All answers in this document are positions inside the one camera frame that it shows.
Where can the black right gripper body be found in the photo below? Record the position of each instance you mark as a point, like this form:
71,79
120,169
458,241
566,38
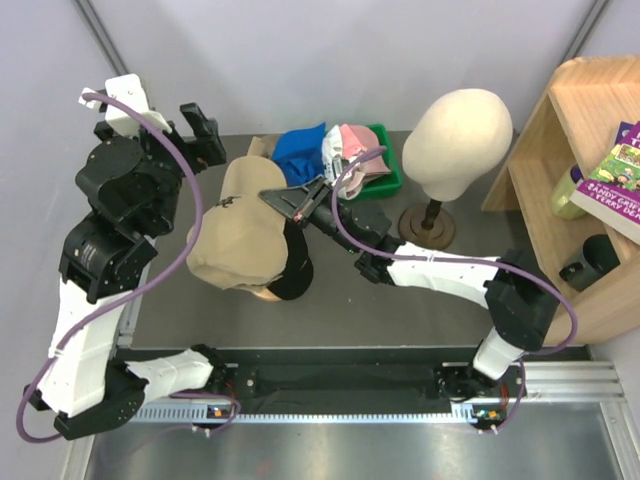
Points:
319,217

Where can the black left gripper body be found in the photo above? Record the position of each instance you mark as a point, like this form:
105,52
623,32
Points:
171,175

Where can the blue cap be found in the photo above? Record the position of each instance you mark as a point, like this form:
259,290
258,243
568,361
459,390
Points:
298,153

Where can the beige cap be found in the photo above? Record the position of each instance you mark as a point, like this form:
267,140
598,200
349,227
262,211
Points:
263,146
241,244

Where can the black cap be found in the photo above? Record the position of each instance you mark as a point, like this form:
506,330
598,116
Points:
297,276

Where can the pink and white cap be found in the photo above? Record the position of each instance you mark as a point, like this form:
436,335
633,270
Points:
341,141

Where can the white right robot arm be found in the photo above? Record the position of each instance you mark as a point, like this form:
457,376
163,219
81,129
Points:
520,303

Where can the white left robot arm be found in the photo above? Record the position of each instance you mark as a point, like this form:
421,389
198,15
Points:
102,261

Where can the dark wooden stand base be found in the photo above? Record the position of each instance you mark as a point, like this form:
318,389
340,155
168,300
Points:
427,225

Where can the green plastic tray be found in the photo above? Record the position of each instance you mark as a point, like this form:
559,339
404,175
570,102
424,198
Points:
385,185

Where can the cream mannequin head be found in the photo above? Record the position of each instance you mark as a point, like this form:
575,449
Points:
462,135

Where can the yellow mug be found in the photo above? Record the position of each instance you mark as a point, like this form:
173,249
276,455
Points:
561,205

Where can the dark green mug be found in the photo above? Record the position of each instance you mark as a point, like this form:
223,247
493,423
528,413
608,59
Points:
591,262

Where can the purple paperback book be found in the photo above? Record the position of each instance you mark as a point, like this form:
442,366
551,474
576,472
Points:
611,192

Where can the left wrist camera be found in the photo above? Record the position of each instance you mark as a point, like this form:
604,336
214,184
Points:
127,90

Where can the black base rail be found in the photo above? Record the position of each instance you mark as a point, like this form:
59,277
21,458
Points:
342,381

